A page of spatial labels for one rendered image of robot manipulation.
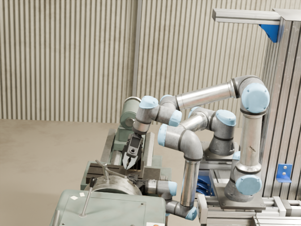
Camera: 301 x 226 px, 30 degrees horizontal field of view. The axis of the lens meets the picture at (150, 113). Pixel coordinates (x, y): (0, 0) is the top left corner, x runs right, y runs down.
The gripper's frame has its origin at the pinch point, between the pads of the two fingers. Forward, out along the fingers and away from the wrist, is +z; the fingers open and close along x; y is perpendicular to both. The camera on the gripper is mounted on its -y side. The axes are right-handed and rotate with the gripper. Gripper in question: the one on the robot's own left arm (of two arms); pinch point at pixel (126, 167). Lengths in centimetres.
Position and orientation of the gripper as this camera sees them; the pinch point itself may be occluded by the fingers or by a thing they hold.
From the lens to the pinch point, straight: 261.3
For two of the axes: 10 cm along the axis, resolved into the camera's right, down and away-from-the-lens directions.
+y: 0.5, -3.9, 9.2
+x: -9.5, -3.1, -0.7
